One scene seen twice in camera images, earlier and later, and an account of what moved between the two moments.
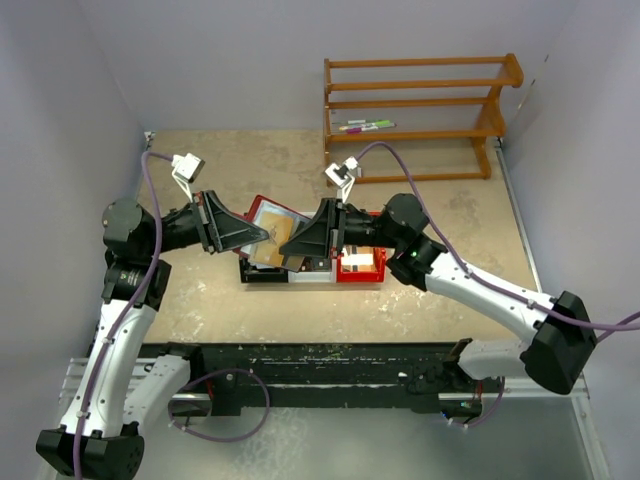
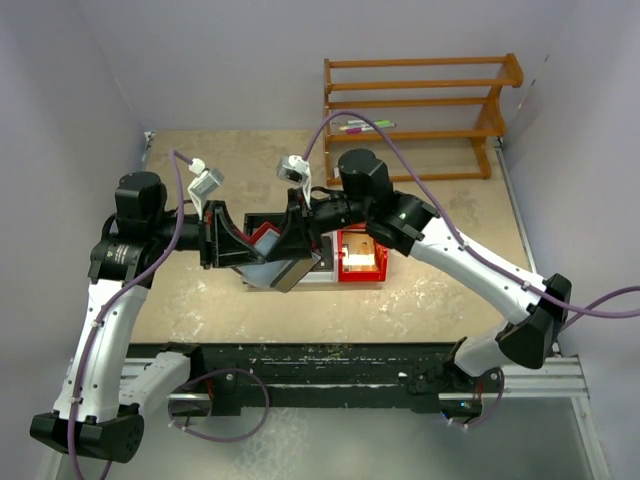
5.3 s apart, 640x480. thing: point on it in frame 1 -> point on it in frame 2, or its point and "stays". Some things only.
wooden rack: [416, 119] stays
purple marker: [356, 130] stays
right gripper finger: [313, 236] -> [296, 213]
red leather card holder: [257, 208] -> [262, 274]
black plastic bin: [250, 274] -> [252, 221]
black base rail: [230, 374] stays
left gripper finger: [232, 228] stays
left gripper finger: [235, 236] -> [237, 254]
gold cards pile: [358, 259] stays
